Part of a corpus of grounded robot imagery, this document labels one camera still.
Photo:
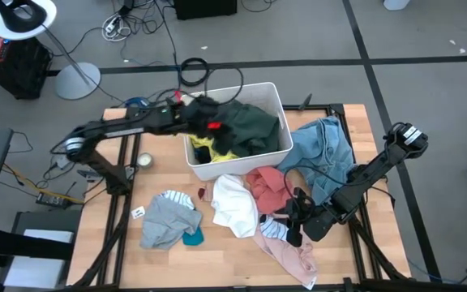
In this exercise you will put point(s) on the white floor object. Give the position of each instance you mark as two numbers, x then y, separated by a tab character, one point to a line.
395	4

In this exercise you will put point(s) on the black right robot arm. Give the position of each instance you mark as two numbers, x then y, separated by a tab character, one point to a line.
379	166

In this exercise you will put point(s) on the black headset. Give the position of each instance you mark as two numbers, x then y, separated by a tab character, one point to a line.
18	20

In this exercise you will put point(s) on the dark green garment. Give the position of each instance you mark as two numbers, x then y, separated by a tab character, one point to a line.
254	130

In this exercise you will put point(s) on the white power strip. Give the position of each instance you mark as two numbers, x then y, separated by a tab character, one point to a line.
114	25

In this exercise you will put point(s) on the white striped sock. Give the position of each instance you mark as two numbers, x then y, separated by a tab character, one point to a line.
276	229
176	198

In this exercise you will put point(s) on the small red patterned cloth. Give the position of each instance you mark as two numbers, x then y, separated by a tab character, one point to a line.
203	192

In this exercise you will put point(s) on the small teal cloth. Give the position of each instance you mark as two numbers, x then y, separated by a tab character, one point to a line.
195	239

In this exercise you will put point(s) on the coral red garment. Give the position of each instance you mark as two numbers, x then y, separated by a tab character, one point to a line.
270	186

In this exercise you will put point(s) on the black aluminium table frame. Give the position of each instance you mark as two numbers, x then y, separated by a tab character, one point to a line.
132	243

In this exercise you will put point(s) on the white handwritten shirt tag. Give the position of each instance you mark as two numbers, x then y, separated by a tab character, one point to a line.
138	212

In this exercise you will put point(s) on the black crate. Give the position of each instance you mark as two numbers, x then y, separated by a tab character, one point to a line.
18	73

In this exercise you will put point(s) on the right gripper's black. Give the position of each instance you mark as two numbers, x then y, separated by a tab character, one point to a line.
308	209

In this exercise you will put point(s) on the light pink printed garment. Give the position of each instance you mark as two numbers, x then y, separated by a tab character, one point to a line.
294	259

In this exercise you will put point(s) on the yellow garment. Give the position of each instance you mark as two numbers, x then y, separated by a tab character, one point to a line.
201	142

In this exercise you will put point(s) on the small white garment tag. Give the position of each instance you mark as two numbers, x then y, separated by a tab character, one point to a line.
310	284

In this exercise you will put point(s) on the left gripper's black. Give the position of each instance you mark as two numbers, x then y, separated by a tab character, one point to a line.
193	115

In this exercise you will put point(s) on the grey garment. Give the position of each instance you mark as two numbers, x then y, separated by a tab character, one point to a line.
168	227

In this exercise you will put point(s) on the black power brick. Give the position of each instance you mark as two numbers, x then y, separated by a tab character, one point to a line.
53	200

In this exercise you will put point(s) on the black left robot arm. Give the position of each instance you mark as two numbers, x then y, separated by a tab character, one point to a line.
116	125

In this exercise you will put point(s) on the white round pedestal table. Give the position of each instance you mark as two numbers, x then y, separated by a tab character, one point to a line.
71	81

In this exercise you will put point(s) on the light blue denim jacket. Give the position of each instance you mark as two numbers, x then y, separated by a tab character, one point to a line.
322	150

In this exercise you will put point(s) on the white perforated laundry basket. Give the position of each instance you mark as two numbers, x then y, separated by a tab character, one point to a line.
237	168

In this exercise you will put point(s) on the white board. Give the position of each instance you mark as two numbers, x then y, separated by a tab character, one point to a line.
39	259

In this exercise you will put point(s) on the white garment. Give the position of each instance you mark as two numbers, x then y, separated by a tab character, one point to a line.
233	207

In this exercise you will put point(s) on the black box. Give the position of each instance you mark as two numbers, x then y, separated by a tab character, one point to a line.
205	8

